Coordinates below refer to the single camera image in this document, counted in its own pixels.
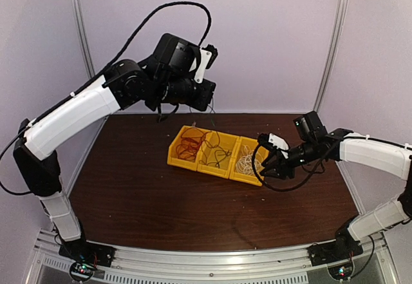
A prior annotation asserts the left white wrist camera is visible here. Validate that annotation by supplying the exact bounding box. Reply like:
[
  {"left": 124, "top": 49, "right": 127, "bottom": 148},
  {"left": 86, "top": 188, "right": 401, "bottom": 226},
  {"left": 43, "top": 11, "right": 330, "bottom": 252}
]
[{"left": 189, "top": 44, "right": 218, "bottom": 84}]

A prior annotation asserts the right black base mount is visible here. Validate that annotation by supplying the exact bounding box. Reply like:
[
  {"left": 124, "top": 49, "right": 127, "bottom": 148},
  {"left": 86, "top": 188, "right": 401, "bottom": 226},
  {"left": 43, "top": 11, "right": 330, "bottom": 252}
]
[{"left": 307, "top": 240, "right": 364, "bottom": 281}]

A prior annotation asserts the thin white wire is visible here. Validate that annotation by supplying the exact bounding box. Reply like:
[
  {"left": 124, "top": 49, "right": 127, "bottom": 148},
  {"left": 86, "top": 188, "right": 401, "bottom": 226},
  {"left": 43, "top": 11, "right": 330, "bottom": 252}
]
[{"left": 234, "top": 156, "right": 263, "bottom": 175}]

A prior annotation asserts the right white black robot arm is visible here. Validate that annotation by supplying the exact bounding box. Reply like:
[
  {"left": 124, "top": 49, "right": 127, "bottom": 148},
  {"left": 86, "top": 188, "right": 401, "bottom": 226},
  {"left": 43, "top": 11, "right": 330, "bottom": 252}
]
[{"left": 254, "top": 111, "right": 411, "bottom": 260}]

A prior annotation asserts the left aluminium frame post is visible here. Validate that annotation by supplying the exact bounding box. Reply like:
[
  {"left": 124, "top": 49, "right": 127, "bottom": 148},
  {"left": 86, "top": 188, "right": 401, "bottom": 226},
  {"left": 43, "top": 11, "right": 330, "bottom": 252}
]
[{"left": 71, "top": 0, "right": 95, "bottom": 93}]

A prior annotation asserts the thick white wire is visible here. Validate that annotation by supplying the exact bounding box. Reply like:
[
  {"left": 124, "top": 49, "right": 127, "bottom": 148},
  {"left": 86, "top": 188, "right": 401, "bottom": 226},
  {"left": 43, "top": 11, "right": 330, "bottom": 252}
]
[{"left": 239, "top": 144, "right": 265, "bottom": 169}]

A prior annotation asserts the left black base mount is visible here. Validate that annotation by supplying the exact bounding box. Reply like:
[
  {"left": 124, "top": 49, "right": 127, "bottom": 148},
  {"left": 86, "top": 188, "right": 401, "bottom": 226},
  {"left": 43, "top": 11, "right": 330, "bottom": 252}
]
[{"left": 59, "top": 242, "right": 115, "bottom": 282}]

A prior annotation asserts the black wire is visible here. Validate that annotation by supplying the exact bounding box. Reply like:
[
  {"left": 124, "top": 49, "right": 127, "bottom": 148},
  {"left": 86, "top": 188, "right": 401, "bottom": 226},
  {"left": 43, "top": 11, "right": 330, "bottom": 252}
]
[{"left": 199, "top": 142, "right": 232, "bottom": 169}]

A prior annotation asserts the aluminium frame post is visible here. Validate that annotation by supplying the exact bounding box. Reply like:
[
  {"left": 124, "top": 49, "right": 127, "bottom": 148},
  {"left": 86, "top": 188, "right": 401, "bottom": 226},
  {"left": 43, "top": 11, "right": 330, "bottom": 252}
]
[
  {"left": 71, "top": 0, "right": 95, "bottom": 93},
  {"left": 314, "top": 0, "right": 349, "bottom": 112}
]

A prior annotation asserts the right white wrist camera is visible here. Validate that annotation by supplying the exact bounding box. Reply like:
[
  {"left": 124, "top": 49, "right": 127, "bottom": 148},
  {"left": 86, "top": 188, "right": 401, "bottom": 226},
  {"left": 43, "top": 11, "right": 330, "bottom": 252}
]
[{"left": 257, "top": 133, "right": 290, "bottom": 158}]

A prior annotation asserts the aluminium front rail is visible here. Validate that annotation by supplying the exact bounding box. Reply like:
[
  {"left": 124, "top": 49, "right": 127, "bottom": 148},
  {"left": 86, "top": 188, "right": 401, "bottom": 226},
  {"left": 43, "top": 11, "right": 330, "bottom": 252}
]
[{"left": 32, "top": 222, "right": 397, "bottom": 284}]

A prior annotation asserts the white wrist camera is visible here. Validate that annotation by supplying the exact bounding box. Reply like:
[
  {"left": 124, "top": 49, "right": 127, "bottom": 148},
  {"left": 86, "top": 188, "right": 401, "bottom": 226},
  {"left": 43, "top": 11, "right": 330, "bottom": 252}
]
[
  {"left": 257, "top": 133, "right": 290, "bottom": 158},
  {"left": 189, "top": 44, "right": 218, "bottom": 84}
]

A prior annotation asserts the green wire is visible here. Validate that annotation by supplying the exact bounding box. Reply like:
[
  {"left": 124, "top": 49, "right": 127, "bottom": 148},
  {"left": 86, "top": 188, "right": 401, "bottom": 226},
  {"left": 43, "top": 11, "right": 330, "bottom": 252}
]
[{"left": 189, "top": 95, "right": 221, "bottom": 146}]

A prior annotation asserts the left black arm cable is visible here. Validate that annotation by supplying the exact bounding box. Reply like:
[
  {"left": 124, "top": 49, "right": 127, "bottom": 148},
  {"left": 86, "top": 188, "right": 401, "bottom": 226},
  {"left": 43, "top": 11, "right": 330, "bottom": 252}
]
[{"left": 0, "top": 1, "right": 213, "bottom": 196}]

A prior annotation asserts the right aluminium frame post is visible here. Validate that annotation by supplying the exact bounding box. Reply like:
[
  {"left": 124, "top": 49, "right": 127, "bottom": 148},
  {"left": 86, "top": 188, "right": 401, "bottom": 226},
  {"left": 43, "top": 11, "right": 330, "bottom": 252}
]
[{"left": 314, "top": 0, "right": 349, "bottom": 112}]

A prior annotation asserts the yellow bin middle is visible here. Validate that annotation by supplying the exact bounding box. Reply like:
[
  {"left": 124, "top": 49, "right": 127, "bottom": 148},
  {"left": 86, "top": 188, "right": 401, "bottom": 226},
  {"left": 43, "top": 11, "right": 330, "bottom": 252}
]
[{"left": 197, "top": 131, "right": 239, "bottom": 179}]

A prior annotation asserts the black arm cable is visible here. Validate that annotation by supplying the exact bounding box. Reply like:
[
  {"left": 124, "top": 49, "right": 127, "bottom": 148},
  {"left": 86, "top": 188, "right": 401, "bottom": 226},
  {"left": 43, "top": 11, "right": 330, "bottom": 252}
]
[
  {"left": 252, "top": 145, "right": 326, "bottom": 192},
  {"left": 0, "top": 1, "right": 213, "bottom": 196}
]

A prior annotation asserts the yellow bin near end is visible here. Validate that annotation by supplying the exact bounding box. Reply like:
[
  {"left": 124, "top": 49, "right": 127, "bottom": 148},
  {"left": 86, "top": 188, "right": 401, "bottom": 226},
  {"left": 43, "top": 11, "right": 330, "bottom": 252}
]
[{"left": 229, "top": 137, "right": 262, "bottom": 187}]

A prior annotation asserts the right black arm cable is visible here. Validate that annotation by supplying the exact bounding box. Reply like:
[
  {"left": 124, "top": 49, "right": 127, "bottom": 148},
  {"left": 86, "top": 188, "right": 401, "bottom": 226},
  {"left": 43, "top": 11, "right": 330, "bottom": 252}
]
[{"left": 252, "top": 145, "right": 326, "bottom": 192}]

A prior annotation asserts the red wire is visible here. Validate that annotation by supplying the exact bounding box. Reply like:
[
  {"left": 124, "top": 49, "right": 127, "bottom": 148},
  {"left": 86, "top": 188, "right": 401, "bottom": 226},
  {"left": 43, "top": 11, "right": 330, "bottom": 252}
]
[
  {"left": 178, "top": 128, "right": 213, "bottom": 156},
  {"left": 175, "top": 138, "right": 199, "bottom": 162}
]

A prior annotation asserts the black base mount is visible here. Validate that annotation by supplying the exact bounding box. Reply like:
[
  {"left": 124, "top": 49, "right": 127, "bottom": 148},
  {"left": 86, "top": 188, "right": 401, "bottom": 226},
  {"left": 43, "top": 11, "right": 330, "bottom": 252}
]
[
  {"left": 59, "top": 242, "right": 115, "bottom": 282},
  {"left": 307, "top": 240, "right": 364, "bottom": 281}
]

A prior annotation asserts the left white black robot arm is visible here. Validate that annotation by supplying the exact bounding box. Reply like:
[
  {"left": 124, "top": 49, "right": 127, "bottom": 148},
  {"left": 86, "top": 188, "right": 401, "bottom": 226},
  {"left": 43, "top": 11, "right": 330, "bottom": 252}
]
[{"left": 13, "top": 33, "right": 218, "bottom": 261}]

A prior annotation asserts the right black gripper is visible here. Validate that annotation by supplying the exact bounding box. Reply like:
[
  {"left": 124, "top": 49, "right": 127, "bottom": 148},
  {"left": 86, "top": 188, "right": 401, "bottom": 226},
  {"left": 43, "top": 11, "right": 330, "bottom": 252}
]
[{"left": 260, "top": 138, "right": 317, "bottom": 180}]

